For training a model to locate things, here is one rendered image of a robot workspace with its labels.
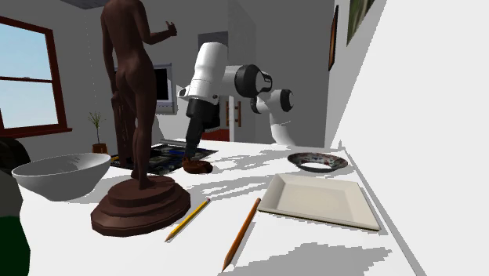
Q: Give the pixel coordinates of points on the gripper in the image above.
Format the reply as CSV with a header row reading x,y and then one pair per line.
x,y
201,114

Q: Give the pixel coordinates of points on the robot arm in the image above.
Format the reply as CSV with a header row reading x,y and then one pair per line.
x,y
208,68

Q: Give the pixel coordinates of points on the grey-framed black screen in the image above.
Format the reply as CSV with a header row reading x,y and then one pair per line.
x,y
162,84

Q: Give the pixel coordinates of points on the small brown round object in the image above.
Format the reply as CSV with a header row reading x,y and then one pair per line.
x,y
198,166

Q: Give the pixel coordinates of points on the dark printed magazine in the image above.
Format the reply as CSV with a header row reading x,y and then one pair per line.
x,y
168,159

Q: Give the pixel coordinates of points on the brown standing figure statue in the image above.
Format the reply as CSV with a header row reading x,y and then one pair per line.
x,y
131,84

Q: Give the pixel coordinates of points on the yellow pencil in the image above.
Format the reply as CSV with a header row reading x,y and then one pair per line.
x,y
188,219

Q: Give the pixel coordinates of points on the potted plant brown pot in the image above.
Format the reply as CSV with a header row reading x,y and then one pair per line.
x,y
99,147

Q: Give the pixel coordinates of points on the orange pencil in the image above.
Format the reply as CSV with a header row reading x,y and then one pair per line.
x,y
241,234

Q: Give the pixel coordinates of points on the patterned round deep plate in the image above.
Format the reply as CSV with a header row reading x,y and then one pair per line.
x,y
336,161

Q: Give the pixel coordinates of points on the white square plate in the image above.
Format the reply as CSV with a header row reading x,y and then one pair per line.
x,y
319,200

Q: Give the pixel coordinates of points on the white bowl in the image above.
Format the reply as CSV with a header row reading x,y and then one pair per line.
x,y
61,177

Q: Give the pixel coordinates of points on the red-framed window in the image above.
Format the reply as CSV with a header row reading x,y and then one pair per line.
x,y
26,76

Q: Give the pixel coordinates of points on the dark grey green chair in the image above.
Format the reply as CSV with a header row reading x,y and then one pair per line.
x,y
9,229

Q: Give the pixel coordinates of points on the dark-framed wall picture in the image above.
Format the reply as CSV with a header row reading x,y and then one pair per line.
x,y
333,38

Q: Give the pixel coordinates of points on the green wall picture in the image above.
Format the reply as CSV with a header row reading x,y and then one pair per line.
x,y
357,17

